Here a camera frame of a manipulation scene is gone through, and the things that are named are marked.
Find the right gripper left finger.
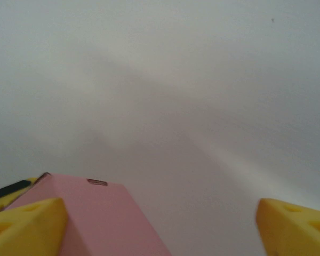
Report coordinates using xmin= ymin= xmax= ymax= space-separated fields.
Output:
xmin=0 ymin=197 xmax=69 ymax=256

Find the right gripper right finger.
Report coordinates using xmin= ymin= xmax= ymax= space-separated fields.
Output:
xmin=255 ymin=198 xmax=320 ymax=256

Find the pink paper box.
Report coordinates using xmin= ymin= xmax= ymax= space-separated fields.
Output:
xmin=5 ymin=172 xmax=173 ymax=256

